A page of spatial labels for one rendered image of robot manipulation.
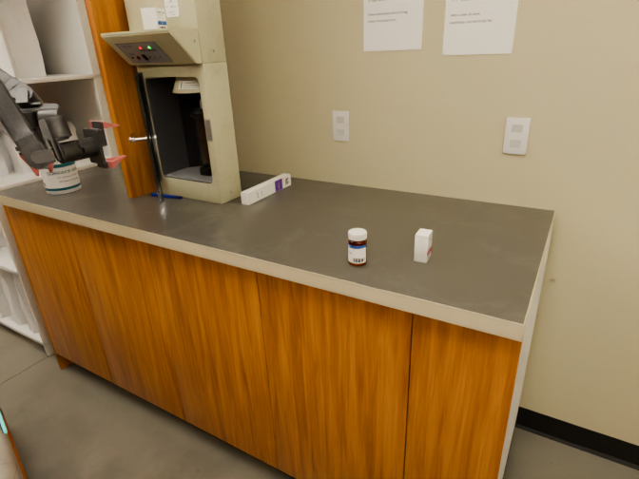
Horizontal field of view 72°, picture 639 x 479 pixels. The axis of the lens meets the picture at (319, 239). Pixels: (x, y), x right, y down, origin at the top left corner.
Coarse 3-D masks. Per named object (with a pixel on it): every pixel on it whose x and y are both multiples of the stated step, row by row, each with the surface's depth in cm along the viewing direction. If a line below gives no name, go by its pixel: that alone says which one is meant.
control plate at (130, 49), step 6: (144, 42) 135; (150, 42) 133; (120, 48) 143; (126, 48) 142; (132, 48) 140; (138, 48) 139; (144, 48) 138; (150, 48) 137; (156, 48) 136; (126, 54) 145; (132, 54) 144; (138, 54) 142; (150, 54) 140; (156, 54) 139; (162, 54) 138; (132, 60) 147; (138, 60) 146; (144, 60) 145; (150, 60) 143; (156, 60) 142; (162, 60) 141; (168, 60) 139
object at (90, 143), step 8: (88, 128) 130; (88, 136) 130; (96, 136) 128; (80, 144) 125; (88, 144) 127; (96, 144) 129; (88, 152) 127; (96, 152) 129; (96, 160) 132; (104, 160) 131
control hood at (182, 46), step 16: (112, 32) 137; (128, 32) 134; (144, 32) 130; (160, 32) 127; (176, 32) 127; (192, 32) 132; (176, 48) 132; (192, 48) 133; (144, 64) 147; (160, 64) 144; (176, 64) 141
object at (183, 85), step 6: (180, 78) 149; (186, 78) 148; (192, 78) 148; (174, 84) 153; (180, 84) 149; (186, 84) 148; (192, 84) 148; (198, 84) 148; (174, 90) 151; (180, 90) 149; (186, 90) 148; (192, 90) 148; (198, 90) 148
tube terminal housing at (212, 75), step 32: (128, 0) 144; (160, 0) 137; (192, 0) 131; (192, 64) 140; (224, 64) 146; (224, 96) 149; (224, 128) 151; (224, 160) 154; (192, 192) 162; (224, 192) 157
